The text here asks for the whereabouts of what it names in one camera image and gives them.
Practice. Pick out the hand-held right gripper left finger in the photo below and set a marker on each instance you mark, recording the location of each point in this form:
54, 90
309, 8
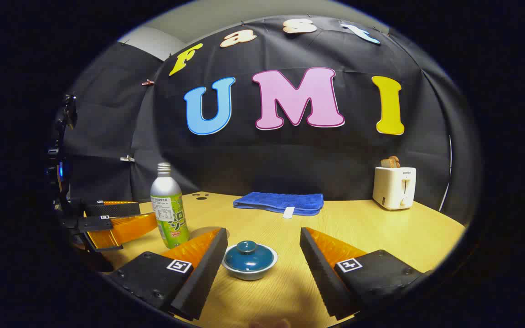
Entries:
201, 273

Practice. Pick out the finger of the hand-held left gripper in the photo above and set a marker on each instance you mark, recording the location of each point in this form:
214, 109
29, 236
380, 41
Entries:
112, 209
96, 224

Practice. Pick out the white toaster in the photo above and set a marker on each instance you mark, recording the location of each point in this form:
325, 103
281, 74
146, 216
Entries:
392, 189

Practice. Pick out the black backdrop cloth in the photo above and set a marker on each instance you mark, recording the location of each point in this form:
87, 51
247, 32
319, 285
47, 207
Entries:
290, 155

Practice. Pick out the blue teacup lid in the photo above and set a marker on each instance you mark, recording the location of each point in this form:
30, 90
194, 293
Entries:
249, 257

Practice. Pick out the white cloth clip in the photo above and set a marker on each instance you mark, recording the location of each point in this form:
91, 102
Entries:
127, 159

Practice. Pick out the blue folded towel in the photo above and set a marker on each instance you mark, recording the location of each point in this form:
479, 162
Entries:
280, 201

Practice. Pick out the silver green-label water bottle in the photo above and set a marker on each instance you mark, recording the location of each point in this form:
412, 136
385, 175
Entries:
167, 191

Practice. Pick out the toast slice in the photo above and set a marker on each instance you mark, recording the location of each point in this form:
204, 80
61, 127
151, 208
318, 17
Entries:
390, 162

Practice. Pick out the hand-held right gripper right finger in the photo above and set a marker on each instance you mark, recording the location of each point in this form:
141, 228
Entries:
324, 273

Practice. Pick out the round brown coaster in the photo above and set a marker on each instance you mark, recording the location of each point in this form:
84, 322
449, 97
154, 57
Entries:
200, 231

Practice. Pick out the white teacup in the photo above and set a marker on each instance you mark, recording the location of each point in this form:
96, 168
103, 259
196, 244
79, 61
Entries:
249, 275

